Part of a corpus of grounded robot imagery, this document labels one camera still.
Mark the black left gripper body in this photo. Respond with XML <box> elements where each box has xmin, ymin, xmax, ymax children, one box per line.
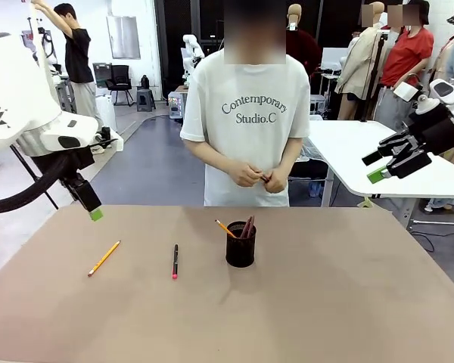
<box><xmin>61</xmin><ymin>170</ymin><xmax>101</xmax><ymax>213</ymax></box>

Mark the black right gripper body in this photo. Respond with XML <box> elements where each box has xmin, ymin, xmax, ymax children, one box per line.
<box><xmin>408</xmin><ymin>105</ymin><xmax>454</xmax><ymax>156</ymax></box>

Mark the person's right forearm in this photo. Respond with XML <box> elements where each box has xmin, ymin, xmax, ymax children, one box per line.
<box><xmin>184</xmin><ymin>138</ymin><xmax>247</xmax><ymax>178</ymax></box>

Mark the person's left forearm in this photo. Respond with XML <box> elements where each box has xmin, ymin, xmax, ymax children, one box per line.
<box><xmin>278</xmin><ymin>136</ymin><xmax>303</xmax><ymax>177</ymax></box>

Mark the black mesh pen holder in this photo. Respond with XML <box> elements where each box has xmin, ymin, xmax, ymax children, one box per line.
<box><xmin>225</xmin><ymin>221</ymin><xmax>257</xmax><ymax>268</ymax></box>

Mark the person's left hand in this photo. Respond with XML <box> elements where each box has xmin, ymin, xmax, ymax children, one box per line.
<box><xmin>264</xmin><ymin>166</ymin><xmax>288</xmax><ymax>194</ymax></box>

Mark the person's right hand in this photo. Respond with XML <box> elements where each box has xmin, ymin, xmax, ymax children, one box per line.
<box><xmin>234</xmin><ymin>162</ymin><xmax>266</xmax><ymax>189</ymax></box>

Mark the yellow pencil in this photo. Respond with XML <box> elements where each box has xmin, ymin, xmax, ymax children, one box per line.
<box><xmin>87</xmin><ymin>240</ymin><xmax>121</xmax><ymax>278</ymax></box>
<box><xmin>214</xmin><ymin>219</ymin><xmax>238</xmax><ymax>239</ymax></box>

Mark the white work table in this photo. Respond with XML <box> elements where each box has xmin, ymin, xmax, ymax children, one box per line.
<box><xmin>308</xmin><ymin>119</ymin><xmax>454</xmax><ymax>231</ymax></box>

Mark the black stand leg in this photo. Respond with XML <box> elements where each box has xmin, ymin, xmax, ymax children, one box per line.
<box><xmin>9</xmin><ymin>143</ymin><xmax>60</xmax><ymax>211</ymax></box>

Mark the person in red shirt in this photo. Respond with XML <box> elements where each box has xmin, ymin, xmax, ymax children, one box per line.
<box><xmin>374</xmin><ymin>0</ymin><xmax>436</xmax><ymax>133</ymax></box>

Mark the mannequin with beige coat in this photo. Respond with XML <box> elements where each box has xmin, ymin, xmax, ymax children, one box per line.
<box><xmin>334</xmin><ymin>2</ymin><xmax>387</xmax><ymax>102</ymax></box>

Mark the grey plastic stool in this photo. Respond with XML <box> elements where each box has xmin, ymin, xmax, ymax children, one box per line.
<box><xmin>136</xmin><ymin>87</ymin><xmax>157</xmax><ymax>113</ymax></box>

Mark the black office chair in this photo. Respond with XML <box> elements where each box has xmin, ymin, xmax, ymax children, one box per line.
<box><xmin>105</xmin><ymin>64</ymin><xmax>135</xmax><ymax>107</ymax></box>

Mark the computer case with lights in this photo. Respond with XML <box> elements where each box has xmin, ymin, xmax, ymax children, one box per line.
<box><xmin>167</xmin><ymin>92</ymin><xmax>187</xmax><ymax>120</ymax></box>

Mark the mannequin with dark red garment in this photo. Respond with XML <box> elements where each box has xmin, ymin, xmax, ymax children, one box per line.
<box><xmin>285</xmin><ymin>3</ymin><xmax>323</xmax><ymax>79</ymax></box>

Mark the person in black t-shirt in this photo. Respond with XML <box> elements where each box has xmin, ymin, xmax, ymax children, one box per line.
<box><xmin>32</xmin><ymin>0</ymin><xmax>100</xmax><ymax>122</ymax></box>

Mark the white printed t-shirt torso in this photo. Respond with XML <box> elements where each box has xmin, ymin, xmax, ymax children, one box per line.
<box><xmin>180</xmin><ymin>48</ymin><xmax>311</xmax><ymax>208</ymax></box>

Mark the thick black cable hose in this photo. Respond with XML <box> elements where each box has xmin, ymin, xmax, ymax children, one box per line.
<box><xmin>0</xmin><ymin>154</ymin><xmax>73</xmax><ymax>215</ymax></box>

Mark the black camera tripod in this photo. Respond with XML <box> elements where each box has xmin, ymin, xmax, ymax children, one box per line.
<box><xmin>361</xmin><ymin>33</ymin><xmax>387</xmax><ymax>123</ymax></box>

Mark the white wall poster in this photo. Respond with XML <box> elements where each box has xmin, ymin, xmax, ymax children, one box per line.
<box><xmin>106</xmin><ymin>15</ymin><xmax>141</xmax><ymax>61</ymax></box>

